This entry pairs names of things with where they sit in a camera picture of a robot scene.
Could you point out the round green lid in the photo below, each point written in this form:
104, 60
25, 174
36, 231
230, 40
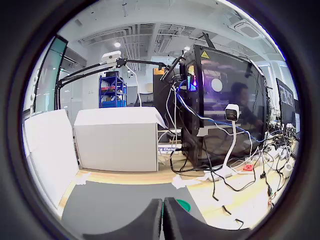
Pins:
185, 204

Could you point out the dark grey mat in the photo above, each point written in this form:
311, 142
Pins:
112, 200

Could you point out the white tape piece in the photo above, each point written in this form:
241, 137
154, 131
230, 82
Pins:
83, 178
178, 182

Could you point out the white power strip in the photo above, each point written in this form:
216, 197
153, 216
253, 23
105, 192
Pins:
212, 175

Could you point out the red socket block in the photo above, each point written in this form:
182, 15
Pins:
248, 167

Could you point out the white box partition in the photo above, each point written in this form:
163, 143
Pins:
117, 142

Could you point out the white tape roll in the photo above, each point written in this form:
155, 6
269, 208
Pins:
288, 170

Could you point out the white partition panel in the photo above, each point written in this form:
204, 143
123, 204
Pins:
50, 155

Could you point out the black glass computer tower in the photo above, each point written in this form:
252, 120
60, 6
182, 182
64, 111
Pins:
220, 100

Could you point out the blue shelf rack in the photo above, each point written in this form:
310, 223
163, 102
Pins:
112, 92

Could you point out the black monitor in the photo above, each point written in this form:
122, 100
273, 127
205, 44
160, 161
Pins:
286, 100

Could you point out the teal glass panel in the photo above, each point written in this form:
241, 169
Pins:
47, 75

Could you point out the white gooseneck camera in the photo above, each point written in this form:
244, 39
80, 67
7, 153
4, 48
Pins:
232, 112

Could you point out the white boom camera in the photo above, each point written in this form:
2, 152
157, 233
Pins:
111, 56

